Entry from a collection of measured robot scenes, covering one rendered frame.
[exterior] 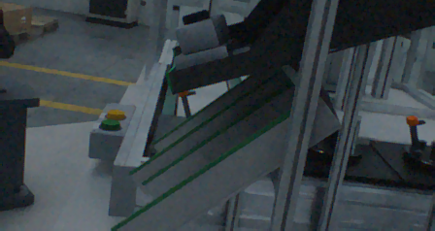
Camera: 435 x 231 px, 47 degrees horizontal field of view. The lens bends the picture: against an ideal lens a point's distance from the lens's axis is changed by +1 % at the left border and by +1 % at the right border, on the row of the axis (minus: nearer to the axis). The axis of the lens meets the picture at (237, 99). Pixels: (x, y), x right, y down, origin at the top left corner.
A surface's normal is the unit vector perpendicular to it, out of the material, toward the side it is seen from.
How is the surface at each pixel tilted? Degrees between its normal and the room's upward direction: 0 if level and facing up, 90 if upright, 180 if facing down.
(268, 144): 90
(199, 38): 95
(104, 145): 90
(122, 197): 90
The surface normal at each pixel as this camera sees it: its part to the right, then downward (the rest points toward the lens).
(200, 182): -0.09, 0.25
